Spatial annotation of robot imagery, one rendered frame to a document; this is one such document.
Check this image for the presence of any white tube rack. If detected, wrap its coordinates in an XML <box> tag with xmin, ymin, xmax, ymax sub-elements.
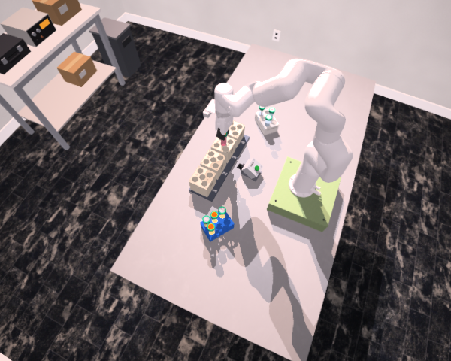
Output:
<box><xmin>254</xmin><ymin>108</ymin><xmax>279</xmax><ymax>135</ymax></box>

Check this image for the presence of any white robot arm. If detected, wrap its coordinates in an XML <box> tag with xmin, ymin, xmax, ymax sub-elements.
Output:
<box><xmin>203</xmin><ymin>59</ymin><xmax>353</xmax><ymax>197</ymax></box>

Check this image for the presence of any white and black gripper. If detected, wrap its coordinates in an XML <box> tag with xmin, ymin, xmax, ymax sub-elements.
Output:
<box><xmin>215</xmin><ymin>115</ymin><xmax>233</xmax><ymax>140</ymax></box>

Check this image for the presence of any blue tube rack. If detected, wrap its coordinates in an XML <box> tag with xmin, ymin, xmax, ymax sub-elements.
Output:
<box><xmin>200</xmin><ymin>212</ymin><xmax>234</xmax><ymax>242</ymax></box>

